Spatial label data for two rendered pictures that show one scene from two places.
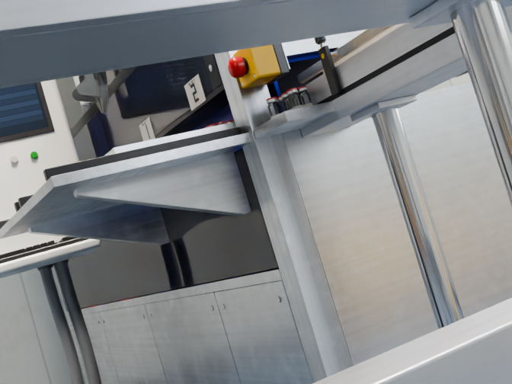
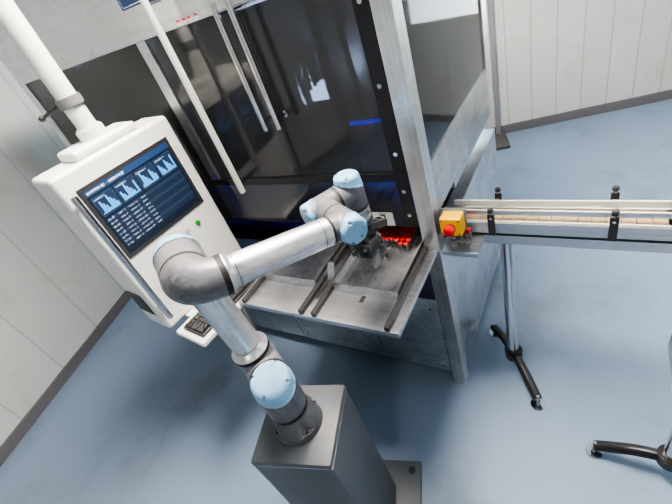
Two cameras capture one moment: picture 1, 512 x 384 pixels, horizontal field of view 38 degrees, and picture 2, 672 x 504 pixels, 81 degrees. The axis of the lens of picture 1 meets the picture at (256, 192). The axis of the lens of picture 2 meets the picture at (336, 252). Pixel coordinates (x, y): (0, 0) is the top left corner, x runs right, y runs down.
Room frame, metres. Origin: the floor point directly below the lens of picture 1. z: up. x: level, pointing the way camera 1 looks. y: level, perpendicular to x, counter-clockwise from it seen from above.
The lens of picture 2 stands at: (0.55, 0.70, 1.83)
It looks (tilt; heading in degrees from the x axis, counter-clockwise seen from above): 35 degrees down; 339
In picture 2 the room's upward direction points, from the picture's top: 22 degrees counter-clockwise
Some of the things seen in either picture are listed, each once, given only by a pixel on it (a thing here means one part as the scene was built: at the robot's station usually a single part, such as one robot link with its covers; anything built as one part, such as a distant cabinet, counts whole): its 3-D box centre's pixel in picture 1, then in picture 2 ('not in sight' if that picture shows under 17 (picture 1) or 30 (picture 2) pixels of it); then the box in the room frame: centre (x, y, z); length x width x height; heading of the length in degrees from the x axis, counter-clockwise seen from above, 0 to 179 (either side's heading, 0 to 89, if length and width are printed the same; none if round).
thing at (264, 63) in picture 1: (259, 63); (453, 221); (1.42, -0.08, 0.99); 0.08 x 0.07 x 0.07; 118
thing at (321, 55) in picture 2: not in sight; (326, 92); (1.70, 0.09, 1.50); 0.43 x 0.01 x 0.59; 28
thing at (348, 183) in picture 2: not in sight; (349, 191); (1.44, 0.26, 1.31); 0.09 x 0.08 x 0.11; 88
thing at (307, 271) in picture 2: not in sight; (309, 252); (1.88, 0.31, 0.90); 0.34 x 0.26 x 0.04; 118
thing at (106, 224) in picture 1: (101, 235); not in sight; (1.91, 0.41, 0.79); 0.34 x 0.03 x 0.13; 118
